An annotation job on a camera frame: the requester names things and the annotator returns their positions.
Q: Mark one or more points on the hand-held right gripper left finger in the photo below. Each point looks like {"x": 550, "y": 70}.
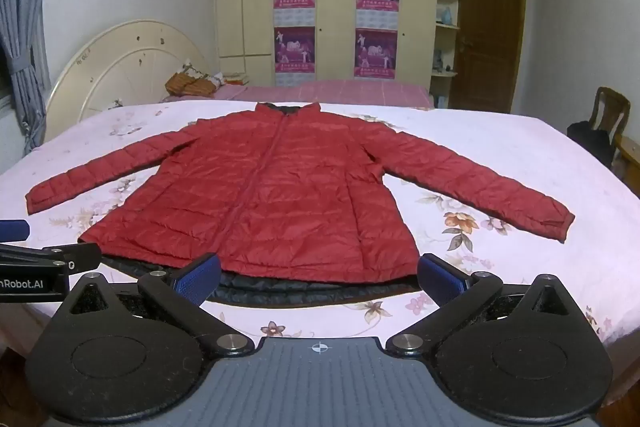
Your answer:
{"x": 197, "y": 281}

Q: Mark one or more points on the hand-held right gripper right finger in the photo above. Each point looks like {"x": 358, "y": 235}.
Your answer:
{"x": 440, "y": 281}

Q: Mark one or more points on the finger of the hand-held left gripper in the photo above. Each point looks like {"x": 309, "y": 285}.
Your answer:
{"x": 14, "y": 230}
{"x": 82, "y": 257}

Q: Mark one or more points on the red down jacket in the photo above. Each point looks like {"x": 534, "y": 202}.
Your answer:
{"x": 280, "y": 187}

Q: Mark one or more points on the floral bed sheet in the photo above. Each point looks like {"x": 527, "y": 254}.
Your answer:
{"x": 500, "y": 152}

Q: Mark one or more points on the brown wicker basket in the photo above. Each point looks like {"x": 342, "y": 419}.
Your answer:
{"x": 192, "y": 82}

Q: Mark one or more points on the cream round headboard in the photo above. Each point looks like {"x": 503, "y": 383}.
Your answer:
{"x": 125, "y": 62}

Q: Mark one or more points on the black bag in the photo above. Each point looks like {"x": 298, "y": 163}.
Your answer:
{"x": 592, "y": 142}

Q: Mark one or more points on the grey-blue curtain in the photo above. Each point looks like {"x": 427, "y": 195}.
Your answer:
{"x": 25, "y": 7}

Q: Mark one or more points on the wooden side table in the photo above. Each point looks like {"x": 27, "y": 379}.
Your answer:
{"x": 631, "y": 157}

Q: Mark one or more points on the wooden chair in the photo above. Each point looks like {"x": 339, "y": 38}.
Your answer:
{"x": 610, "y": 107}

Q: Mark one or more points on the cream open shelf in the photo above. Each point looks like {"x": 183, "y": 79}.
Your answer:
{"x": 447, "y": 37}

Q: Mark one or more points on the brown wooden door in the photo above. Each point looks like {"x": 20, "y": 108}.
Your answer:
{"x": 490, "y": 32}

